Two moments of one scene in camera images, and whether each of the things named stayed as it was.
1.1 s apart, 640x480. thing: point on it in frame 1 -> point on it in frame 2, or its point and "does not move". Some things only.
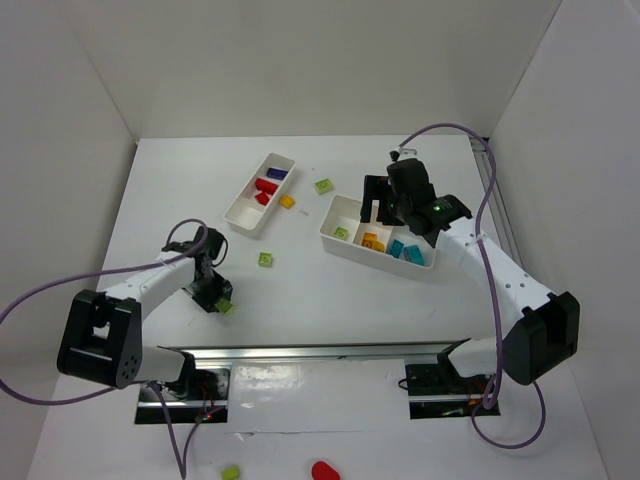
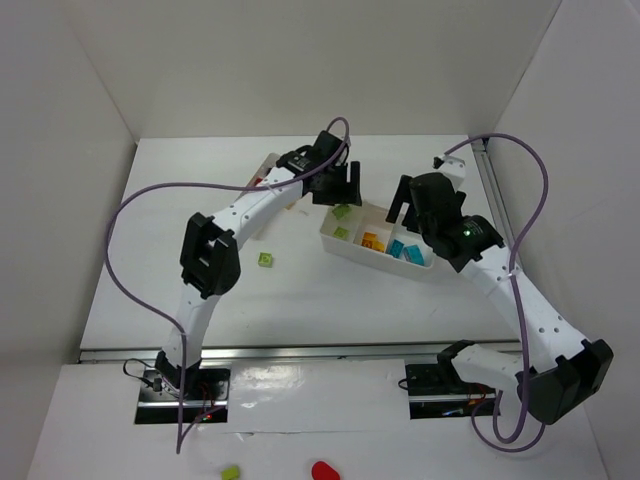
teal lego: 396,248 does not move
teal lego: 414,255 does not move
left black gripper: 208,295 -> 335,185
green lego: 224,306 -> 342,211
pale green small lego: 341,233 does not move
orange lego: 368,239 does not move
